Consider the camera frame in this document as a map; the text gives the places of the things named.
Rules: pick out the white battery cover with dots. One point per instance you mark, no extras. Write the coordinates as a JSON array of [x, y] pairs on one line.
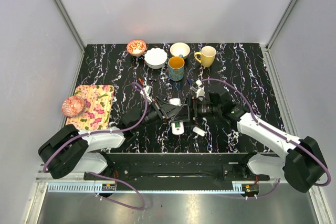
[[199, 131]]

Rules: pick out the floral rectangular tray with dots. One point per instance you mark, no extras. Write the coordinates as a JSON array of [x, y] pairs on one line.
[[96, 114]]

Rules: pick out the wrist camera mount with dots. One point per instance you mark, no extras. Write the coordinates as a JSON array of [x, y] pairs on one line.
[[198, 89], [147, 93]]

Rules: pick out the white scalloped bowl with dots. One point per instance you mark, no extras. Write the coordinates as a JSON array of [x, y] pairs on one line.
[[155, 58]]

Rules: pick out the cream round bowl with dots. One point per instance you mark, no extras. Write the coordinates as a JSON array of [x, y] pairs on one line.
[[180, 48]]

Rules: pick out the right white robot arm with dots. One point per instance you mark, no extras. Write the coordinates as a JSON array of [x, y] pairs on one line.
[[299, 161]]

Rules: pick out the blue mug orange inside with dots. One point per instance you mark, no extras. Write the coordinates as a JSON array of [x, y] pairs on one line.
[[176, 66]]

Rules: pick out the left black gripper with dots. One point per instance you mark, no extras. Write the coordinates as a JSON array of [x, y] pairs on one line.
[[164, 109]]

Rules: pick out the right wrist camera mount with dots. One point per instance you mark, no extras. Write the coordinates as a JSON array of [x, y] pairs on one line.
[[198, 89]]

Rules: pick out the orange floral small bowl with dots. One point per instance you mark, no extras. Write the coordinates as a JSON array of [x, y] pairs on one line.
[[136, 47]]

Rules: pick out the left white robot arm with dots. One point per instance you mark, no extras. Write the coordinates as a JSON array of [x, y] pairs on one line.
[[72, 150]]

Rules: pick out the white remote control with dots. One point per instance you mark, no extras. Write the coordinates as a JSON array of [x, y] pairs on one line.
[[176, 127]]

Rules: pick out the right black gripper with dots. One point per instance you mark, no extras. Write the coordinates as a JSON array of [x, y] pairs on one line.
[[185, 115]]

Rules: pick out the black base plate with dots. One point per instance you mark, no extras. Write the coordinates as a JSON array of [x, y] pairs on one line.
[[173, 172]]

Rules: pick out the red patterned bowl on tray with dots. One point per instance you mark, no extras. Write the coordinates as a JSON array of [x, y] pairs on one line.
[[73, 106]]

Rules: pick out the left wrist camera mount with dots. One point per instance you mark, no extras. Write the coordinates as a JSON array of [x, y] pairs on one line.
[[147, 93]]

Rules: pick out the yellow mug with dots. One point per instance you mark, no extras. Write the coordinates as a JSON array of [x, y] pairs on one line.
[[206, 56]]

